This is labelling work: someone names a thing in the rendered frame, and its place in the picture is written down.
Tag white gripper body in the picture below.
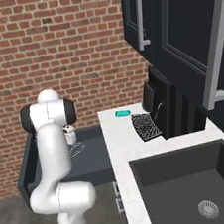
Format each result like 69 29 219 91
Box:
64 130 79 147

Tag dark open drawer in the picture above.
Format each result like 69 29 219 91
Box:
10 122 118 211

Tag teal sponge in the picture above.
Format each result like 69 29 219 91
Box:
114 108 133 120

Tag black mesh mat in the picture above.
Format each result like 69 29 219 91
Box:
129 110 165 144

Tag black coffee machine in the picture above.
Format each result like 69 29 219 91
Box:
136 58 210 144

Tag dark sink basin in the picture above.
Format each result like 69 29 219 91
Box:
126 138 224 224

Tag grey drawer handle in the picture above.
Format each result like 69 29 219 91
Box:
111 180 122 198
114 196 126 215

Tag narrow dark wall cupboard door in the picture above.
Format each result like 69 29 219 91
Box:
118 0 162 72

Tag short grey cupboard handle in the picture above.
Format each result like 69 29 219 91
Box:
131 0 158 53

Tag wide dark wall cupboard door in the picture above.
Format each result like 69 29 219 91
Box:
145 0 224 145

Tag long grey cupboard handle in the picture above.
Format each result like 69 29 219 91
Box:
188 0 224 113

